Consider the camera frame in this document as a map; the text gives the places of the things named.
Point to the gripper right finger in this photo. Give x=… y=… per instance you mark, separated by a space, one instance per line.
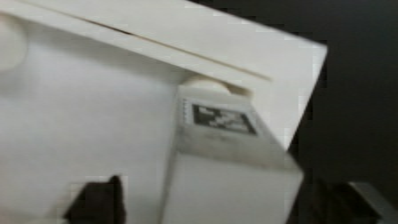
x=349 y=203

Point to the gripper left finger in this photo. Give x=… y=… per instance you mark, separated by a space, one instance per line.
x=98 y=204

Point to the white table leg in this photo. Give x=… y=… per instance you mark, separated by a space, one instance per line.
x=233 y=177

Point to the white square tabletop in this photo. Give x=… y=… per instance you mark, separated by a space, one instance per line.
x=86 y=122

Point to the white L-shaped obstacle wall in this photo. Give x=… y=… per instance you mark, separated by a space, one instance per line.
x=221 y=45

